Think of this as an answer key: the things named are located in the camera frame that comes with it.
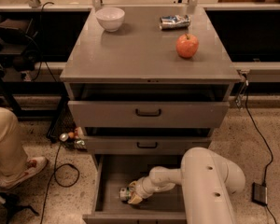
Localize black power adapter box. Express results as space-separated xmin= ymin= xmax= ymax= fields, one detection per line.
xmin=252 ymin=183 xmax=268 ymax=206

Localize grey middle drawer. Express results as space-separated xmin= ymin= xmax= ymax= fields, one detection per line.
xmin=83 ymin=128 xmax=211 ymax=155

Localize grey drawer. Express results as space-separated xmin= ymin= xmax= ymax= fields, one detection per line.
xmin=68 ymin=84 xmax=229 ymax=129
xmin=83 ymin=128 xmax=211 ymax=155
xmin=82 ymin=154 xmax=214 ymax=224

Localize crushed silver can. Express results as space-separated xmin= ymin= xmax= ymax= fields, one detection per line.
xmin=160 ymin=15 xmax=191 ymax=30

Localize grey top drawer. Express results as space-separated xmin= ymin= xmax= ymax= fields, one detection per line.
xmin=68 ymin=84 xmax=229 ymax=129

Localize white red sneaker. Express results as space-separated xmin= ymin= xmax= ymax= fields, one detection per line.
xmin=0 ymin=156 xmax=48 ymax=190

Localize person's leg beige trousers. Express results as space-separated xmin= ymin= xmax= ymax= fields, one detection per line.
xmin=0 ymin=107 xmax=28 ymax=189

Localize grey bottom drawer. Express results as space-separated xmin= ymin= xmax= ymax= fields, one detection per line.
xmin=82 ymin=154 xmax=214 ymax=224

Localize black cable floor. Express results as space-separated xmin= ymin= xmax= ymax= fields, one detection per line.
xmin=245 ymin=81 xmax=278 ymax=224
xmin=39 ymin=142 xmax=81 ymax=224

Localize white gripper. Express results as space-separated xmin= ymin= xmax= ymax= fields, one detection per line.
xmin=128 ymin=166 xmax=182 ymax=204

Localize white bowl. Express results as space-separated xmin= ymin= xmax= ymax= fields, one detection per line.
xmin=95 ymin=7 xmax=125 ymax=32

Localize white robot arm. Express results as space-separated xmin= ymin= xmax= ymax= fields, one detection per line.
xmin=126 ymin=147 xmax=245 ymax=224

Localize items pile on floor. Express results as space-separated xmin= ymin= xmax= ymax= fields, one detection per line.
xmin=59 ymin=128 xmax=87 ymax=151

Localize black cable right floor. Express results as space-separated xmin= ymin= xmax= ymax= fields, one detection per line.
xmin=245 ymin=81 xmax=278 ymax=224

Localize black cable left floor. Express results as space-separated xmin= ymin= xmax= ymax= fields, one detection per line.
xmin=39 ymin=142 xmax=81 ymax=224

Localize black equipment on left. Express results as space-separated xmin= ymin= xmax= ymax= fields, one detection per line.
xmin=0 ymin=15 xmax=40 ymax=73

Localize grey drawer cabinet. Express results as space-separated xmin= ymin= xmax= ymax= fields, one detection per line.
xmin=59 ymin=5 xmax=243 ymax=170

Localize red apple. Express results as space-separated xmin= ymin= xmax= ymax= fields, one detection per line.
xmin=175 ymin=34 xmax=199 ymax=59

